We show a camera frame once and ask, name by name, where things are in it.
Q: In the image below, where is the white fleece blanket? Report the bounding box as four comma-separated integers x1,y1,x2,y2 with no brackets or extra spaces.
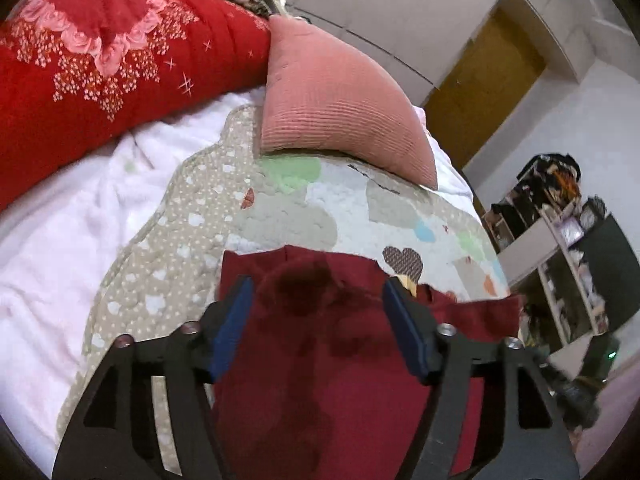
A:
0,85,476,478

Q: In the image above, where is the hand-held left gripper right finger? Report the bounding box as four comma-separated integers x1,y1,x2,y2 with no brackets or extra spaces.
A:
383,277,581,480

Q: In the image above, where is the red floral quilt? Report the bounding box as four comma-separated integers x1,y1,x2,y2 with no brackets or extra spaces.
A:
0,0,273,211

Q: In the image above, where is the white wardrobe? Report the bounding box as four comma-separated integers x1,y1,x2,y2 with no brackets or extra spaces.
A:
260,0,621,106

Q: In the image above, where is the dark green board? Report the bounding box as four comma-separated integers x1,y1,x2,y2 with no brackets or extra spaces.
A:
585,214,640,332

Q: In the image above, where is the cluttered white shelf unit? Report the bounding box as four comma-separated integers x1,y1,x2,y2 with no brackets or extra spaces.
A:
481,153,613,348

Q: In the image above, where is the yellow wooden door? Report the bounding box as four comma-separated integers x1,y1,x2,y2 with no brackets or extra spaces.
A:
424,7,547,170

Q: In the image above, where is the dark red small sweatshirt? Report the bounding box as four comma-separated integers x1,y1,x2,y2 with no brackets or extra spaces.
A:
210,245,524,480

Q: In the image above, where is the beige heart-print quilted bedspread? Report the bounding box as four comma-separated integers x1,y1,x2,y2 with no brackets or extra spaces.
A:
55,105,512,478

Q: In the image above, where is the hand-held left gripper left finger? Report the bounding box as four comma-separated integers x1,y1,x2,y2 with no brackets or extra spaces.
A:
51,275,255,480

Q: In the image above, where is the pink corduroy pillow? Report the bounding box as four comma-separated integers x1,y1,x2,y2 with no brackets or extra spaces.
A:
259,14,440,191

